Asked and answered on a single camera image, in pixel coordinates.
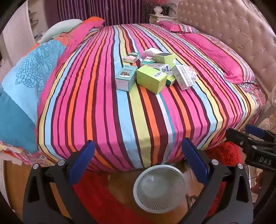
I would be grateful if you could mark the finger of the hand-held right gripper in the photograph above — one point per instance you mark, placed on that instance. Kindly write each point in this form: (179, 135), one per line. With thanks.
(256, 129)
(235, 135)

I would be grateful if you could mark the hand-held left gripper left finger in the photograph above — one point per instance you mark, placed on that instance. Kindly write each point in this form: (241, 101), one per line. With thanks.
(85, 155)

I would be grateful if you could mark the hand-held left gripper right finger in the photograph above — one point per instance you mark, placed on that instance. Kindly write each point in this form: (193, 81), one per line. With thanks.
(194, 155)

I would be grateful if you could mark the white plastic waste basket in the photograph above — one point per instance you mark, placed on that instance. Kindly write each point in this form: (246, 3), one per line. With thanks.
(146, 200)

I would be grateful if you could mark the pink print tissue packet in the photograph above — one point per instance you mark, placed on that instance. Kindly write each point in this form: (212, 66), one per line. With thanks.
(192, 73)

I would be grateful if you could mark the dark green box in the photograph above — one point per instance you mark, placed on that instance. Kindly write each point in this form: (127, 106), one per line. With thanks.
(170, 81)

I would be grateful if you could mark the long silvery white box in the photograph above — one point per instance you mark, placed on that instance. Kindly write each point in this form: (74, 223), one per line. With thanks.
(181, 77)

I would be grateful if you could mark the large lime green box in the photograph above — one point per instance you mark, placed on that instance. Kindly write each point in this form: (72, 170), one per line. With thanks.
(151, 79)

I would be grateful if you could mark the bear print box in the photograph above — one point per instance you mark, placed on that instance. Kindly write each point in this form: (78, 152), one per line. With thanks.
(126, 75)

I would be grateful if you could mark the white barcode box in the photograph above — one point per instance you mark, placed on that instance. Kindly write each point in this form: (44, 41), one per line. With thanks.
(160, 67)

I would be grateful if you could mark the small lime green box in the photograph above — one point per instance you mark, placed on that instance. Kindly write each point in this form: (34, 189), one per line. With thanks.
(166, 60)

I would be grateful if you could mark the teal white box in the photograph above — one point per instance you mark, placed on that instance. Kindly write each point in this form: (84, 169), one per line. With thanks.
(146, 62)

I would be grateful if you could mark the white green box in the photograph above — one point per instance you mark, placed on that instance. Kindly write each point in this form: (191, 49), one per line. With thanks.
(131, 57)

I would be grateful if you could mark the white plastic packet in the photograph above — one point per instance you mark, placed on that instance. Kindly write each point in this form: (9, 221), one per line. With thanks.
(151, 52)

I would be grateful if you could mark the floral patterned bed sheet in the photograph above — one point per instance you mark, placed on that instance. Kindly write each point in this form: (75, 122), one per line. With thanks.
(252, 97)

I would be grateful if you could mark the striped bedsheet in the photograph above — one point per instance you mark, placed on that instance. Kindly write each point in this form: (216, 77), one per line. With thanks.
(107, 118)

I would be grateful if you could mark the red shaggy rug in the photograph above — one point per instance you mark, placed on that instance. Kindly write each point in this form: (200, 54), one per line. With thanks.
(97, 200)

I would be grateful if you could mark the large pink pillow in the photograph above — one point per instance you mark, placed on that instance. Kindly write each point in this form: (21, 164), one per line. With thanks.
(220, 58)

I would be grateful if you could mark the blue pink patterned quilt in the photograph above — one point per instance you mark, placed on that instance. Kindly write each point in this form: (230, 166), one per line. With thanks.
(21, 90)

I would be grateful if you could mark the beige tufted headboard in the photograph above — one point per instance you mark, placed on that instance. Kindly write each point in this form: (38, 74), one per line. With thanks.
(226, 21)

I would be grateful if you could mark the small pink pillow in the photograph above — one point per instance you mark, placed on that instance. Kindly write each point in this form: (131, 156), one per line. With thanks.
(172, 25)

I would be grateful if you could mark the pale green pillow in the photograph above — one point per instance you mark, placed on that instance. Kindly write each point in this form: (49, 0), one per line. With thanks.
(58, 29)

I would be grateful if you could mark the white wardrobe with shelves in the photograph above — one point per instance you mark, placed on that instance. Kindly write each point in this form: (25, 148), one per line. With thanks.
(19, 38)

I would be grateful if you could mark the cream nightstand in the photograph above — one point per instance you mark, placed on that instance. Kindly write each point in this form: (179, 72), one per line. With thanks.
(163, 18)

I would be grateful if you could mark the dark dried plant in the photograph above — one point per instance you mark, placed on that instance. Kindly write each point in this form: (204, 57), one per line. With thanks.
(170, 9)

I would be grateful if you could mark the purple curtain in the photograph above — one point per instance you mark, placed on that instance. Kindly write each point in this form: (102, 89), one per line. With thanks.
(107, 10)

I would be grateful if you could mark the white vase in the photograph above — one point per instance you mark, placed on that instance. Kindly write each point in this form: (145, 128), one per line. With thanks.
(158, 9)

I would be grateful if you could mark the cream carved bed frame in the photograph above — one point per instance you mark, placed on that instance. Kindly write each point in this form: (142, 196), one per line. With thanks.
(270, 107)

